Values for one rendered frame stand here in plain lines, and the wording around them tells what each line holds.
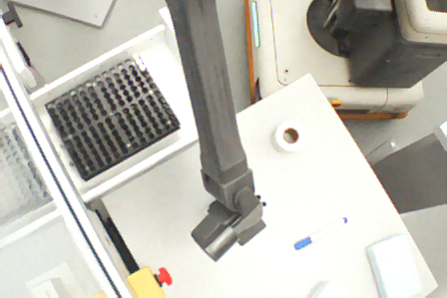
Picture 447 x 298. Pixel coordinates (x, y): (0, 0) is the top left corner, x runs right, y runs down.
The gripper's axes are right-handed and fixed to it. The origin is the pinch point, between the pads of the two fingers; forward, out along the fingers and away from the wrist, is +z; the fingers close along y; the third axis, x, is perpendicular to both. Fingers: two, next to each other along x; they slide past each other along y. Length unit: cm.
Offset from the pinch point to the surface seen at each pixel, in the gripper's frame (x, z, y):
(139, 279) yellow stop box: -22.1, -9.5, -2.1
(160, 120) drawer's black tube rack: 0.0, -8.9, -24.2
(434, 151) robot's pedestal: 61, 20, 24
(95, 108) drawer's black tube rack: -8.8, -8.9, -34.2
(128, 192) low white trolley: -13.5, 5.3, -18.8
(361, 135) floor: 77, 81, 10
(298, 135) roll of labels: 24.0, 1.0, -5.0
